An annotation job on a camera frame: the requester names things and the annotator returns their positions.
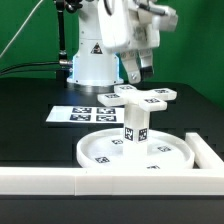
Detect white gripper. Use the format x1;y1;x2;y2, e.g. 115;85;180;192
98;0;160;84

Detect white cross-shaped table base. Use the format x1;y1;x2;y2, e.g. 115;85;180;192
97;84;177;112

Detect white round table top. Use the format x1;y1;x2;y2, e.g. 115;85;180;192
76;128;195;170

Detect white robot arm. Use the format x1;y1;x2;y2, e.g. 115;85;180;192
67;0;160;91

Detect white marker sheet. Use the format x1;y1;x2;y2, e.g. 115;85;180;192
46;106;124;123

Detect white L-shaped border fence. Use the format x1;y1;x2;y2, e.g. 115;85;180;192
0;132;224;196

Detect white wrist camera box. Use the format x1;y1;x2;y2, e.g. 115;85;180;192
148;0;178;32

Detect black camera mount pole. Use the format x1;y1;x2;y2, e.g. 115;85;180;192
53;0;83;81

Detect grey thin cable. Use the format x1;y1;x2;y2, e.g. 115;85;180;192
0;0;44;58

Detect black cables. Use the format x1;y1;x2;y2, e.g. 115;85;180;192
0;61;63;77

